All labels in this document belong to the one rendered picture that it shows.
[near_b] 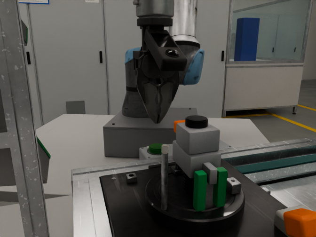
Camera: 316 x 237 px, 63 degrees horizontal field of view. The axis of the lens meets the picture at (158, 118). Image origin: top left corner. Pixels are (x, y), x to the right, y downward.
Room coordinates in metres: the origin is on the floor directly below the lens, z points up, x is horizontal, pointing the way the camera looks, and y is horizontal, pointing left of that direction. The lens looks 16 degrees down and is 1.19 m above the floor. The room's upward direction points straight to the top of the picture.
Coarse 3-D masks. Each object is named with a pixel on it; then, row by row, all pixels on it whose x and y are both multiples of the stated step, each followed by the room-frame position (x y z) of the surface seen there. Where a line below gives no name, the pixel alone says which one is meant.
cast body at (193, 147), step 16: (176, 128) 0.34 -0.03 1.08; (192, 128) 0.32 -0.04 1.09; (208, 128) 0.32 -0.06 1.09; (176, 144) 0.34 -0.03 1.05; (192, 144) 0.30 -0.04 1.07; (208, 144) 0.31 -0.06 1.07; (176, 160) 0.34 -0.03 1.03; (192, 160) 0.29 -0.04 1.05; (208, 160) 0.30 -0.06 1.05; (192, 176) 0.29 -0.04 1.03; (208, 176) 0.28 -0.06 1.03
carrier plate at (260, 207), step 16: (224, 160) 0.47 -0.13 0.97; (112, 176) 0.40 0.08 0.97; (144, 176) 0.40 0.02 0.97; (240, 176) 0.40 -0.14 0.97; (112, 192) 0.35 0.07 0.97; (128, 192) 0.35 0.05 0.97; (144, 192) 0.35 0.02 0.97; (256, 192) 0.35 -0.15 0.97; (112, 208) 0.31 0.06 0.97; (128, 208) 0.31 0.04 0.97; (144, 208) 0.31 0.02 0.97; (256, 208) 0.31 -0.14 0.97; (272, 208) 0.31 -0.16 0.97; (112, 224) 0.28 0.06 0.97; (128, 224) 0.28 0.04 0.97; (144, 224) 0.28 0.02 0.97; (160, 224) 0.28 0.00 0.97; (240, 224) 0.28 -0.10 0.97; (256, 224) 0.28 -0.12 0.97; (272, 224) 0.28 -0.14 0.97
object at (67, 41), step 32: (32, 0) 3.04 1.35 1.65; (64, 0) 3.12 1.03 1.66; (96, 0) 3.20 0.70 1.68; (32, 32) 3.05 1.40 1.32; (64, 32) 3.11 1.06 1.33; (96, 32) 3.20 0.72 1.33; (64, 64) 3.11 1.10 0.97; (96, 64) 3.19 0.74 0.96; (64, 96) 3.10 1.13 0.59; (96, 96) 3.19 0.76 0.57
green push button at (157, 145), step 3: (153, 144) 0.55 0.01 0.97; (156, 144) 0.55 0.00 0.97; (159, 144) 0.55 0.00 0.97; (162, 144) 0.55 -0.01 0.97; (150, 147) 0.53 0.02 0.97; (153, 147) 0.53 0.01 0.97; (156, 147) 0.53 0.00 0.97; (159, 147) 0.53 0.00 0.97; (150, 150) 0.53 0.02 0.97; (153, 150) 0.52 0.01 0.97; (156, 150) 0.52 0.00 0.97; (159, 150) 0.52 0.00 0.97; (156, 153) 0.52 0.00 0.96; (159, 153) 0.52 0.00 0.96
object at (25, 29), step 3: (21, 21) 0.32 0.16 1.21; (24, 24) 0.33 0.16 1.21; (24, 27) 0.33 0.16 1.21; (24, 30) 0.33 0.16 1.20; (27, 30) 0.34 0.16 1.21; (24, 33) 0.33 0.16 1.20; (27, 33) 0.34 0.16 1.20; (24, 36) 0.33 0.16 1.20; (27, 36) 0.34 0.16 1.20; (24, 39) 0.33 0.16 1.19; (27, 39) 0.33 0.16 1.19; (24, 42) 0.33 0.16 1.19; (27, 42) 0.33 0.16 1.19; (24, 45) 0.33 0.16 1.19
